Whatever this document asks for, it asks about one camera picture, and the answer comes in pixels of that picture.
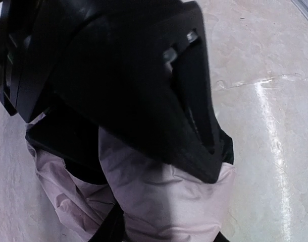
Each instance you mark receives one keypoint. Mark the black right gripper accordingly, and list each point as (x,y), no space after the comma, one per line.
(33,35)

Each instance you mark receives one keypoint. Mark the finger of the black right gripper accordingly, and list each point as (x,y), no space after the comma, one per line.
(140,71)

